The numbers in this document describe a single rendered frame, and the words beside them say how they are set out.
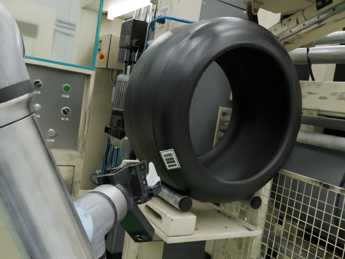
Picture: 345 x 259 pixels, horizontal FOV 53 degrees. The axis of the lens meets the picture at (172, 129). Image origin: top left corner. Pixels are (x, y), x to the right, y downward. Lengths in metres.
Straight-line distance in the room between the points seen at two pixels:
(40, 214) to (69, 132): 1.24
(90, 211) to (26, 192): 0.18
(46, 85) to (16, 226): 1.21
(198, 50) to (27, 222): 0.68
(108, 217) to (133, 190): 0.14
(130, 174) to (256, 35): 0.59
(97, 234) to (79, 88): 1.12
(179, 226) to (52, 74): 0.88
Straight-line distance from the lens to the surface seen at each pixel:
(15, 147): 0.39
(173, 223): 1.03
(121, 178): 0.67
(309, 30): 1.39
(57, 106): 1.60
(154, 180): 0.79
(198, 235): 1.10
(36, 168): 0.39
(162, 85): 0.93
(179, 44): 0.97
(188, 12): 1.42
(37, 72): 1.58
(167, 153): 0.95
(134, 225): 0.72
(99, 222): 0.57
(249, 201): 1.21
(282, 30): 1.47
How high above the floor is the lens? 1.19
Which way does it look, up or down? 5 degrees down
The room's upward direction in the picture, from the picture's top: 9 degrees clockwise
